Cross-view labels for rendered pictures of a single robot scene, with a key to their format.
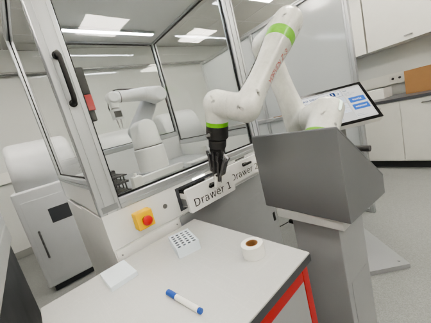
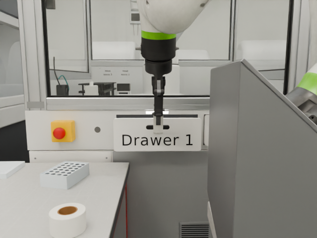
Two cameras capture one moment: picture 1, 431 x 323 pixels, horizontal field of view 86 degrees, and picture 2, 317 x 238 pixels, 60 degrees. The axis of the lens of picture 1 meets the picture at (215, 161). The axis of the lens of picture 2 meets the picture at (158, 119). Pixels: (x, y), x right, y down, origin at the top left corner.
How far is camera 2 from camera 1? 0.63 m
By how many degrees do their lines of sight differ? 37
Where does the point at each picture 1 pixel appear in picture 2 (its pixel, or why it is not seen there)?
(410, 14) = not seen: outside the picture
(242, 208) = not seen: hidden behind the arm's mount
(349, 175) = (264, 193)
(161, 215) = (89, 137)
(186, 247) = (51, 177)
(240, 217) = not seen: hidden behind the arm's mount
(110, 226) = (31, 123)
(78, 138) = (24, 22)
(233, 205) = (205, 175)
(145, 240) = (63, 157)
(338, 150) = (237, 118)
